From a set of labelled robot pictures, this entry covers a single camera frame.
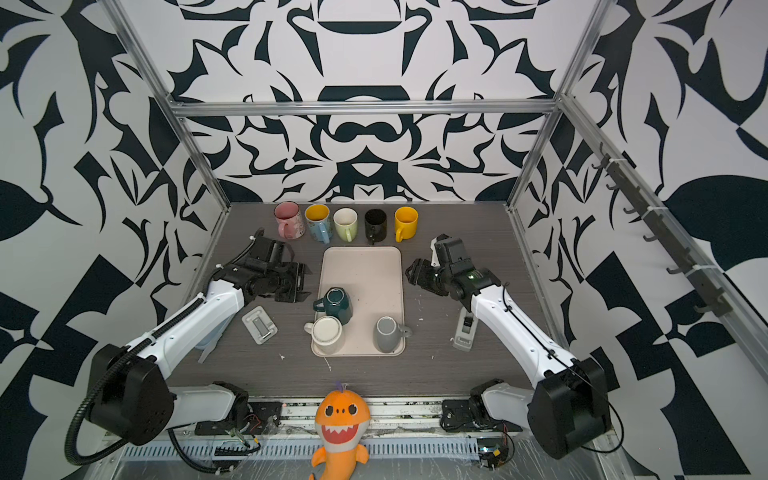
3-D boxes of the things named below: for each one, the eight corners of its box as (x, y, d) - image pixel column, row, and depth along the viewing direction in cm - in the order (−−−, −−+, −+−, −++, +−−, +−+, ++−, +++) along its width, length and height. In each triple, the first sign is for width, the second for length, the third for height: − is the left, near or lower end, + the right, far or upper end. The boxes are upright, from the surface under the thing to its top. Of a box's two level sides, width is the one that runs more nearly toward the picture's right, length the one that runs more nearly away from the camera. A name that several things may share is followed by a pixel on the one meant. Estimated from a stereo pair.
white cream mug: (305, 354, 85) (300, 345, 80) (310, 326, 90) (305, 316, 85) (341, 354, 85) (339, 345, 80) (344, 326, 90) (341, 316, 85)
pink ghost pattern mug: (283, 247, 107) (276, 229, 99) (280, 222, 115) (272, 203, 107) (308, 241, 109) (302, 223, 101) (303, 217, 117) (297, 198, 109)
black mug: (357, 236, 113) (355, 219, 105) (375, 222, 117) (375, 204, 110) (372, 248, 109) (372, 231, 102) (391, 233, 114) (391, 215, 106)
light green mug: (334, 247, 108) (331, 231, 101) (337, 223, 115) (334, 207, 108) (356, 247, 108) (354, 231, 101) (358, 223, 115) (356, 207, 108)
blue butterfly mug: (306, 246, 107) (300, 230, 100) (311, 220, 115) (307, 203, 108) (331, 247, 107) (327, 230, 100) (334, 220, 115) (331, 203, 108)
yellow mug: (395, 246, 110) (395, 229, 102) (394, 222, 117) (395, 205, 110) (417, 246, 110) (420, 229, 102) (415, 222, 117) (417, 205, 110)
